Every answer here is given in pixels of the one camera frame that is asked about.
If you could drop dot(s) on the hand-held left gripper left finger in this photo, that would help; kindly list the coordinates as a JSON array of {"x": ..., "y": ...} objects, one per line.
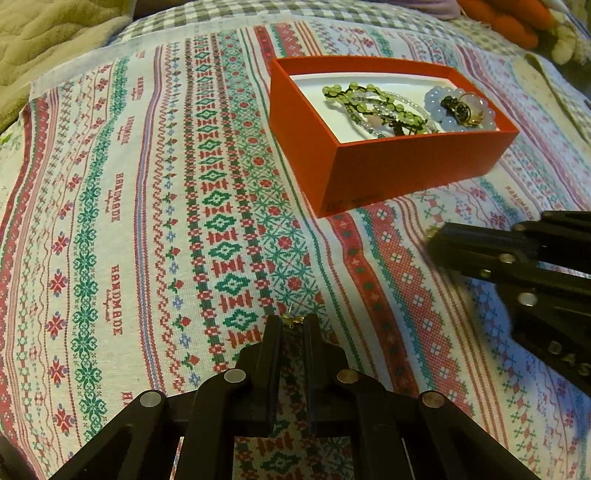
[{"x": 276, "y": 337}]

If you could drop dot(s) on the orange plush toy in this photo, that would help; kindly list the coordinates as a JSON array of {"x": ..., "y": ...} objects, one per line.
[{"x": 498, "y": 18}]

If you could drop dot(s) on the small gold earring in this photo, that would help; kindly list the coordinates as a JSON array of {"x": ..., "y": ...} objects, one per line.
[
  {"x": 432, "y": 231},
  {"x": 292, "y": 318}
]

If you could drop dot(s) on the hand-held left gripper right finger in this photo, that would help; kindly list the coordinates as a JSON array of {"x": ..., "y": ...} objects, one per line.
[{"x": 311, "y": 337}]

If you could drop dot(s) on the orange jewelry box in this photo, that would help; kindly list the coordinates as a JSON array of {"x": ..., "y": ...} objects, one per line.
[{"x": 406, "y": 161}]

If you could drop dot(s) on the green quilted blanket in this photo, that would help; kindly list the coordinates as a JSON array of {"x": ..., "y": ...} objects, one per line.
[{"x": 46, "y": 41}]

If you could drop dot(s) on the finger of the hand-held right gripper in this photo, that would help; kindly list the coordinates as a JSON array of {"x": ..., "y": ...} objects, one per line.
[
  {"x": 554, "y": 235},
  {"x": 549, "y": 314}
]

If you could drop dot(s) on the patterned stitched cloth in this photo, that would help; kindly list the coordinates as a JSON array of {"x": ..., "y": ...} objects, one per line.
[{"x": 138, "y": 230}]

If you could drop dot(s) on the cream plush piece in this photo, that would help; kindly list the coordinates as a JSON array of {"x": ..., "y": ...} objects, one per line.
[{"x": 565, "y": 41}]

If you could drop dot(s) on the purple pillow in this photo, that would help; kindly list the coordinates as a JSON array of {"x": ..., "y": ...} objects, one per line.
[{"x": 445, "y": 7}]

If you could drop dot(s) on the beige fabric strip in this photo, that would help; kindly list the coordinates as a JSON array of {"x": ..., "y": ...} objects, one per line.
[{"x": 535, "y": 78}]

